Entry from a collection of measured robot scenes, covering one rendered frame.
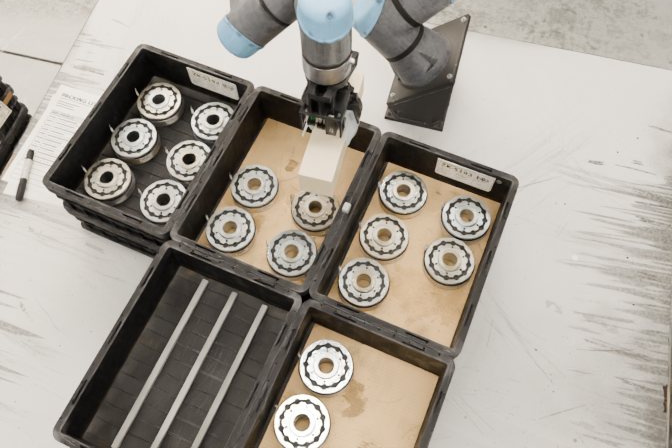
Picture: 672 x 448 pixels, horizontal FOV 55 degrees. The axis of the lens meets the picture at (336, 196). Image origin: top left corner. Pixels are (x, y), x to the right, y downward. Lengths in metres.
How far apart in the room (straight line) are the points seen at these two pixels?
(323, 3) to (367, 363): 0.70
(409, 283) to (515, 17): 1.77
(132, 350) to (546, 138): 1.09
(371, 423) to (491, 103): 0.88
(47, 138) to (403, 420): 1.11
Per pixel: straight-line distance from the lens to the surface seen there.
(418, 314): 1.33
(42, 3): 3.14
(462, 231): 1.38
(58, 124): 1.81
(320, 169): 1.14
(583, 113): 1.79
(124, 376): 1.36
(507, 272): 1.54
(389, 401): 1.29
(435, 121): 1.66
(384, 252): 1.34
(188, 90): 1.61
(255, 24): 1.03
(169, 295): 1.38
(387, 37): 1.49
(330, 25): 0.90
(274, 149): 1.48
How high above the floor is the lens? 2.10
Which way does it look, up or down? 63 degrees down
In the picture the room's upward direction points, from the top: 1 degrees counter-clockwise
